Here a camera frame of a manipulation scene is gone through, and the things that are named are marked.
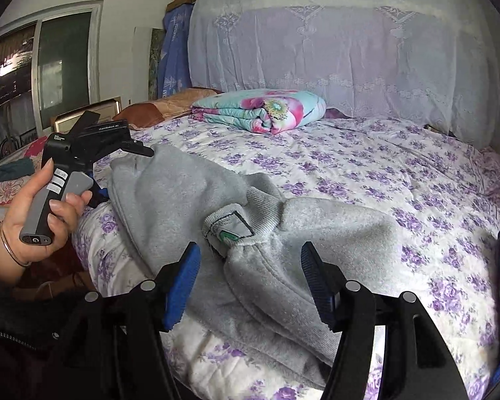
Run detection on grey sweat pants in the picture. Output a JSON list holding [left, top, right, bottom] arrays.
[[108, 145, 402, 387]]

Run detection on person's left hand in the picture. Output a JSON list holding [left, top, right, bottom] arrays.
[[2, 159, 92, 263]]

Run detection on dark green cloth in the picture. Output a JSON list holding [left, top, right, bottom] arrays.
[[0, 157, 35, 182]]

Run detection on red floral bedding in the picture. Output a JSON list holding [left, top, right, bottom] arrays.
[[0, 136, 47, 221]]

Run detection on brown orange pillow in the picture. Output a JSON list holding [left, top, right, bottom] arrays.
[[113, 88, 219, 130]]

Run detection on blue patterned fabric bag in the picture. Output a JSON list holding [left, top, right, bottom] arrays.
[[157, 4, 193, 98]]

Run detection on purple floral bed quilt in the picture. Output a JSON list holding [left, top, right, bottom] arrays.
[[72, 117, 500, 399]]

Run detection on black jacket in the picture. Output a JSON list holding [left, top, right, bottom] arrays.
[[0, 273, 168, 400]]

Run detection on folded teal pink floral blanket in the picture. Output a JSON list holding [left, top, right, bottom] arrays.
[[191, 89, 327, 135]]

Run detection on white lace headboard cover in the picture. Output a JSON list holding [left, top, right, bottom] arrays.
[[189, 0, 500, 150]]

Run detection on gold picture frame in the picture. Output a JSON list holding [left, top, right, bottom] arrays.
[[50, 97, 122, 134]]

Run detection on window with white frame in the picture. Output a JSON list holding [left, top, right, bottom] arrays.
[[0, 0, 103, 163]]

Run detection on metal bracelet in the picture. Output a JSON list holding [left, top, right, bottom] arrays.
[[0, 220, 33, 269]]

